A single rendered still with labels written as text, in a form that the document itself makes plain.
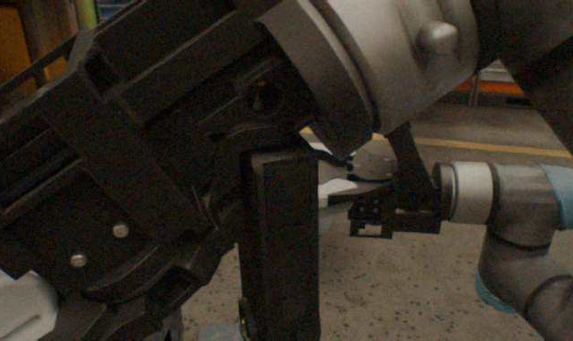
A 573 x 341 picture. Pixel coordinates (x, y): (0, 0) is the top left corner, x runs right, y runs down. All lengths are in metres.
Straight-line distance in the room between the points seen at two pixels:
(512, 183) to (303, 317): 0.42
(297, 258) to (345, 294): 1.73
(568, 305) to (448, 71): 0.45
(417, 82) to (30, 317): 0.15
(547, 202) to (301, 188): 0.46
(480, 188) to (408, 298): 1.39
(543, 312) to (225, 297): 1.45
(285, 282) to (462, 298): 1.82
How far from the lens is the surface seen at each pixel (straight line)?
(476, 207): 0.58
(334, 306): 1.86
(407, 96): 0.16
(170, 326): 1.02
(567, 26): 0.18
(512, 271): 0.63
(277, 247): 0.18
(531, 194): 0.60
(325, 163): 0.64
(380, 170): 0.57
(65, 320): 0.18
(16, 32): 0.93
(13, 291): 0.18
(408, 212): 0.60
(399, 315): 1.86
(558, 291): 0.61
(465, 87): 4.16
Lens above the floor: 1.26
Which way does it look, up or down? 27 degrees down
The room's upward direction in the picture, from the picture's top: straight up
